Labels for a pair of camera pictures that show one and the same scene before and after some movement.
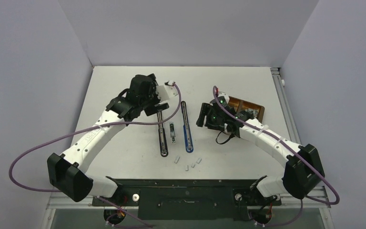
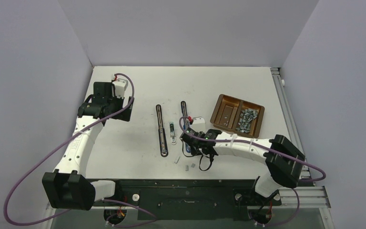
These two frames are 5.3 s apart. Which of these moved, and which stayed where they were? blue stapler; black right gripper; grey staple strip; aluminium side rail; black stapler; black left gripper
Moved: black right gripper; black left gripper
Stayed: blue stapler; grey staple strip; aluminium side rail; black stapler
